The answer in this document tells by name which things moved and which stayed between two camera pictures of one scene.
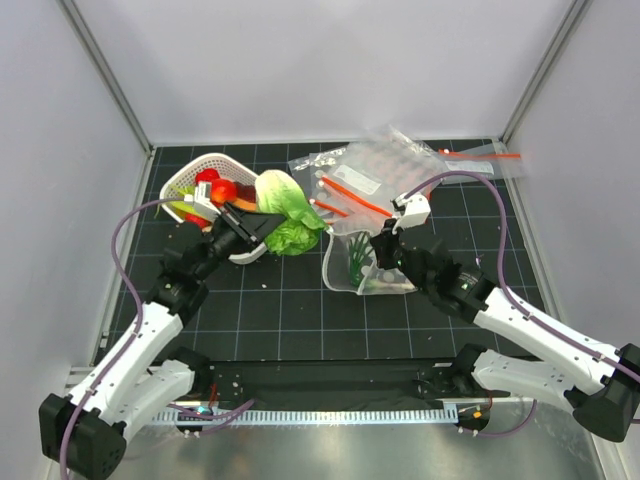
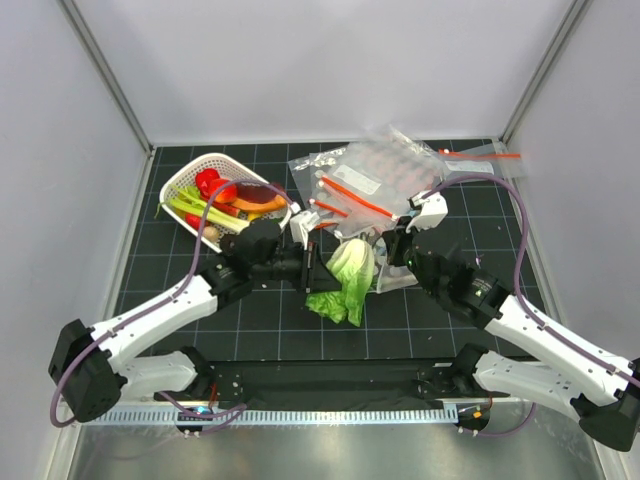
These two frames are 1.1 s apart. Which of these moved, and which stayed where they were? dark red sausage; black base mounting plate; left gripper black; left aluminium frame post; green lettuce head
Moved: left gripper black; green lettuce head
Stayed: dark red sausage; black base mounting plate; left aluminium frame post
